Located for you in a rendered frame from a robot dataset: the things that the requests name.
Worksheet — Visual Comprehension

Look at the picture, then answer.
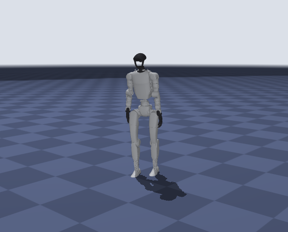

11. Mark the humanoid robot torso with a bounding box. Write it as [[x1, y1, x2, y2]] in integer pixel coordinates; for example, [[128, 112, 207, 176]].
[[131, 69, 154, 117]]

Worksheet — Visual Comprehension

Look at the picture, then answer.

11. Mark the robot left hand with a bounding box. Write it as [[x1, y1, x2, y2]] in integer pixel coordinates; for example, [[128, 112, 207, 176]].
[[157, 110, 162, 128]]

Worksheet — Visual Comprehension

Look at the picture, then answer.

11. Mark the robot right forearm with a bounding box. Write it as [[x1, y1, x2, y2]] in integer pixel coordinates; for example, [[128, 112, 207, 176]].
[[126, 95, 132, 110]]

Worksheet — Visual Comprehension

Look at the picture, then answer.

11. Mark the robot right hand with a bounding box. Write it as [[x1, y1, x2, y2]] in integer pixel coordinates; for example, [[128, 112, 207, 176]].
[[125, 108, 130, 123]]

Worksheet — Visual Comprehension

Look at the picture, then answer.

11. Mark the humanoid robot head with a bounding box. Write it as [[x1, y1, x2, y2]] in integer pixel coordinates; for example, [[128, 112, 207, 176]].
[[133, 53, 146, 73]]

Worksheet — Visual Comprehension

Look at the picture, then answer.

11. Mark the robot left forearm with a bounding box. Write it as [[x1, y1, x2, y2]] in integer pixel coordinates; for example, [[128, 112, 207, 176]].
[[154, 92, 161, 113]]

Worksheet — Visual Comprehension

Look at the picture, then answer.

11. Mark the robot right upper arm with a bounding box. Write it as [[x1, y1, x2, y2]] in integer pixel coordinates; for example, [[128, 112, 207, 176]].
[[126, 72, 134, 96]]

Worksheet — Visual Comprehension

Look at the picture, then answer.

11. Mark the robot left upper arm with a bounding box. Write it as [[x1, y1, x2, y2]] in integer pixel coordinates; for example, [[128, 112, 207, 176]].
[[149, 72, 159, 98]]

